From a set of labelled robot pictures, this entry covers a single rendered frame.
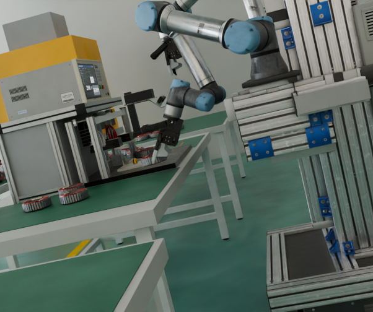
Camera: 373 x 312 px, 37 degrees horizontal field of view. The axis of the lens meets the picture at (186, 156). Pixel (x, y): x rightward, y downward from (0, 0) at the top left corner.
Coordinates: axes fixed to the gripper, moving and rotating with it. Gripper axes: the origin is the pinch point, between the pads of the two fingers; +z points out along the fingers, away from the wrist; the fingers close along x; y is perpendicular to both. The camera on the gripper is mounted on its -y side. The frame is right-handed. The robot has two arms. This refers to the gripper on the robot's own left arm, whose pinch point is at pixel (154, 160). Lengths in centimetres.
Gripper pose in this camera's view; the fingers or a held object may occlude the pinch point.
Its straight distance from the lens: 232.9
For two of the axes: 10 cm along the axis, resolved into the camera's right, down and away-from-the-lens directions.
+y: 9.6, 2.8, -0.6
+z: -2.7, 9.5, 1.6
